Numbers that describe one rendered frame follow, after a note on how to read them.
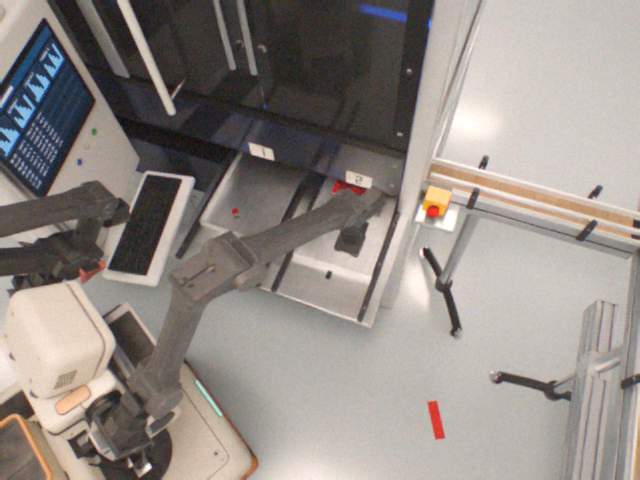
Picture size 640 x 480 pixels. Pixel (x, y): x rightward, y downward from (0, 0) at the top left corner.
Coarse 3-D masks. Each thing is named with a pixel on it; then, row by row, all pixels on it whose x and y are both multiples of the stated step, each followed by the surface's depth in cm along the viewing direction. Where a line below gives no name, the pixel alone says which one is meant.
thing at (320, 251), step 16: (320, 192) 171; (384, 208) 170; (384, 224) 167; (320, 240) 165; (336, 240) 165; (368, 240) 165; (384, 240) 161; (304, 256) 160; (320, 256) 163; (336, 256) 162; (352, 256) 162; (368, 256) 162; (352, 272) 157; (368, 272) 159
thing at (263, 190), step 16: (240, 160) 182; (256, 160) 182; (272, 160) 181; (224, 176) 175; (240, 176) 179; (256, 176) 178; (272, 176) 178; (288, 176) 178; (304, 176) 176; (224, 192) 176; (240, 192) 176; (256, 192) 175; (272, 192) 175; (288, 192) 175; (208, 208) 170; (224, 208) 173; (240, 208) 172; (256, 208) 172; (272, 208) 172; (288, 208) 169; (208, 224) 167; (224, 224) 170; (240, 224) 169; (256, 224) 169; (272, 224) 169
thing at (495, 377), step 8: (496, 376) 225; (504, 376) 221; (512, 376) 219; (496, 384) 226; (520, 384) 217; (528, 384) 215; (536, 384) 214; (544, 384) 214; (552, 384) 213; (544, 392) 215; (552, 392) 211; (568, 392) 212; (552, 400) 213; (568, 400) 212
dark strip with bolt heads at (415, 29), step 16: (416, 0) 99; (416, 16) 102; (416, 32) 105; (416, 48) 109; (400, 64) 114; (416, 64) 113; (400, 80) 118; (416, 80) 116; (400, 96) 123; (400, 112) 127; (400, 128) 132; (400, 144) 138
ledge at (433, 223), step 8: (448, 208) 169; (456, 208) 169; (416, 216) 168; (424, 216) 168; (440, 216) 168; (448, 216) 168; (456, 216) 168; (424, 224) 168; (432, 224) 167; (440, 224) 167; (448, 224) 166; (448, 232) 167
